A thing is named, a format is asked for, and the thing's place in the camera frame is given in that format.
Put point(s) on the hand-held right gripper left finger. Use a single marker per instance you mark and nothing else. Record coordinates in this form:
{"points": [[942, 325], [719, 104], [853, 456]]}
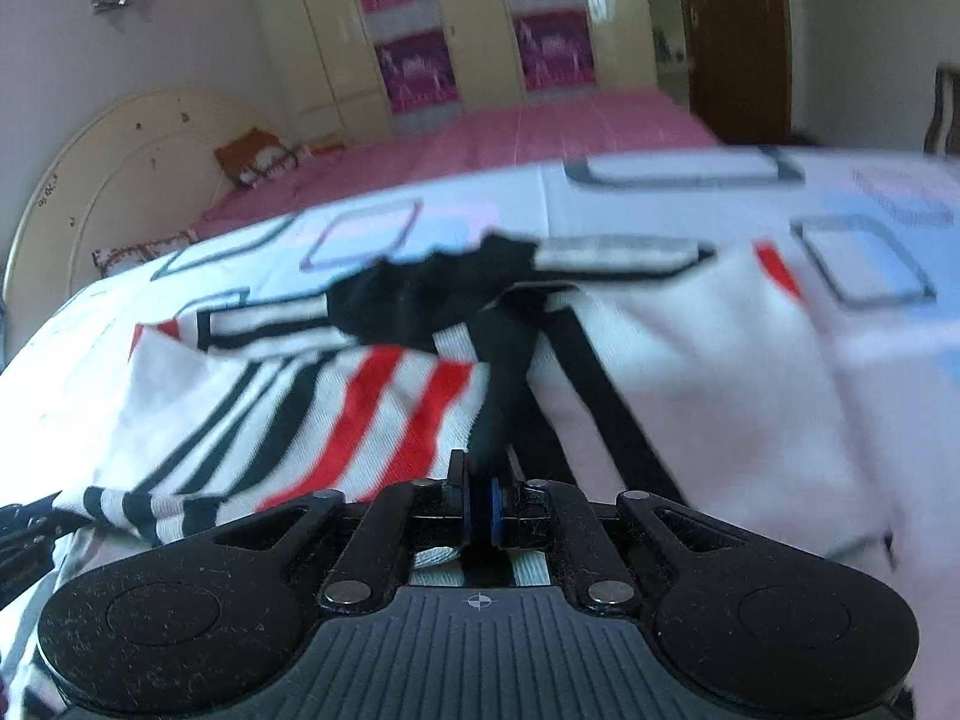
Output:
{"points": [[459, 499]]}

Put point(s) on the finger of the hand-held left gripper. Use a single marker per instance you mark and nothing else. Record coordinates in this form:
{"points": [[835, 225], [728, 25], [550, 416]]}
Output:
{"points": [[22, 536]]}

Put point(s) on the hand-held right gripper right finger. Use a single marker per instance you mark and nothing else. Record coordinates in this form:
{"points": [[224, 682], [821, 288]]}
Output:
{"points": [[501, 511]]}

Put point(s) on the red black striped white shirt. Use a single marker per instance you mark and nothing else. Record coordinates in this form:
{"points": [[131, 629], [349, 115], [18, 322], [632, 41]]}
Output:
{"points": [[375, 397]]}

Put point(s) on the red white patterned pillow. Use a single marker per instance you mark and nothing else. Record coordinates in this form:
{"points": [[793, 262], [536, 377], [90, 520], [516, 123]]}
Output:
{"points": [[131, 255]]}

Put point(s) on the white geometric print bedsheet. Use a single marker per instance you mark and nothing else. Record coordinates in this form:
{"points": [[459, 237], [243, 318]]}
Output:
{"points": [[862, 420]]}

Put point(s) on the pink bed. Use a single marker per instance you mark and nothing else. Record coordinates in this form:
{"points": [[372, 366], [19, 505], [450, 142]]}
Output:
{"points": [[525, 131]]}

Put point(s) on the orange white patterned pillow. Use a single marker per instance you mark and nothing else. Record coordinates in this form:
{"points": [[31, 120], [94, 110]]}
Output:
{"points": [[251, 157], [324, 146]]}

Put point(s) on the cream curved headboard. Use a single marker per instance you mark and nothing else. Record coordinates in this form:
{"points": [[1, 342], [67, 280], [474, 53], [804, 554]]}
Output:
{"points": [[112, 165]]}

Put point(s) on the cream wardrobe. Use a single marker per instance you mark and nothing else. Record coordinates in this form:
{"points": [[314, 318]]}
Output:
{"points": [[480, 52]]}

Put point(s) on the cream corner shelf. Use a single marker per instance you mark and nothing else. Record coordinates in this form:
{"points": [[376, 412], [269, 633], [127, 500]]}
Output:
{"points": [[664, 7]]}

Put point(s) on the brown wooden door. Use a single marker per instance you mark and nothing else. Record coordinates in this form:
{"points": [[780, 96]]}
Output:
{"points": [[739, 37]]}

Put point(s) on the brown wooden chair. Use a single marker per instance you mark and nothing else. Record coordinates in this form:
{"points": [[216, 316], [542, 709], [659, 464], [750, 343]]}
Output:
{"points": [[943, 109]]}

